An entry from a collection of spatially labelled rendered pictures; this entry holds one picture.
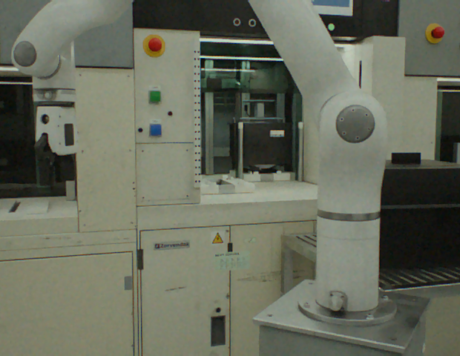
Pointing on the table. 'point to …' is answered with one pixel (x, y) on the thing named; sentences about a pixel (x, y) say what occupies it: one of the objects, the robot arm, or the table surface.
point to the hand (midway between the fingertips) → (58, 179)
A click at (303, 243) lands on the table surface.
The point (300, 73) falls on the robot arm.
